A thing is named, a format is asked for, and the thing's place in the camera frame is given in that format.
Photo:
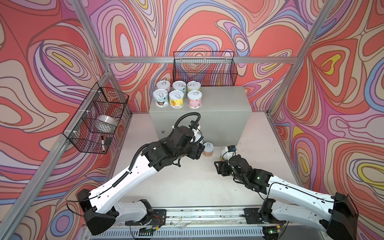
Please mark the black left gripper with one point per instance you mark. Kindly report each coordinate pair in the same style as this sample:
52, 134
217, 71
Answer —
197, 151

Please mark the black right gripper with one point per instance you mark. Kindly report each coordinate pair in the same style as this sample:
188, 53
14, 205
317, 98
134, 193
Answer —
222, 166

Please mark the yellow label can front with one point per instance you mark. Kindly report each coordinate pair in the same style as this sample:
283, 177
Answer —
176, 99

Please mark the pink label can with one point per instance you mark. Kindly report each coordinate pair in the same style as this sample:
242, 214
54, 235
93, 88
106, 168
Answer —
194, 99
164, 85

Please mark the brown label can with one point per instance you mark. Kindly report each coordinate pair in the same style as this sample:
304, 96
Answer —
180, 86
161, 98

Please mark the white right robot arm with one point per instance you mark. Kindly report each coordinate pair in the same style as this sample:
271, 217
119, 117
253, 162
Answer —
336, 215

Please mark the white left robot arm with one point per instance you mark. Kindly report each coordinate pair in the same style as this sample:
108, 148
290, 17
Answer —
102, 207

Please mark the yellow green label can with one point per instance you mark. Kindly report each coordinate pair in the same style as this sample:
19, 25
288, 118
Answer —
224, 155

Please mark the blue label can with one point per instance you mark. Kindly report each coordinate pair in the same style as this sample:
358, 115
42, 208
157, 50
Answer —
198, 136

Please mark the orange label can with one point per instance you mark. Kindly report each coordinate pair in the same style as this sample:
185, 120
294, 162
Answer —
209, 149

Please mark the grey metal cabinet box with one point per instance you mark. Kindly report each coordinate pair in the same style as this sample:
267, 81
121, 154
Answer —
224, 114

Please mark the black marker pen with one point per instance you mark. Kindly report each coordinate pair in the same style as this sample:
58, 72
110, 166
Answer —
103, 144

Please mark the silver tape roll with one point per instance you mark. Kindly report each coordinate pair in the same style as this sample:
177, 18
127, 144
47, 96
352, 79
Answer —
108, 120

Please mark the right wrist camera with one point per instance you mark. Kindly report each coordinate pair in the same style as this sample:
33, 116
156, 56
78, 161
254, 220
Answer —
231, 149

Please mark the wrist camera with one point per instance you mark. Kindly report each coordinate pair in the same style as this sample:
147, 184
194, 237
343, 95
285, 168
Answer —
231, 149
194, 125

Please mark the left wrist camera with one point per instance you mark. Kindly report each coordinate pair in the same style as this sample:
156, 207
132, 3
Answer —
194, 125

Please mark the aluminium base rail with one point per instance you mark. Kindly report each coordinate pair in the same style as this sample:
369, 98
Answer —
197, 223

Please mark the black wire basket back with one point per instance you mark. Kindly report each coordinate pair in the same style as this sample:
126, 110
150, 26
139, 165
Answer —
209, 68

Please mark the black wire basket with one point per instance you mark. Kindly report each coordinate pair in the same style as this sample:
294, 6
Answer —
209, 68
85, 133

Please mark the black wire basket left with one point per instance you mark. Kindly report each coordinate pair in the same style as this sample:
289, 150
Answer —
85, 133

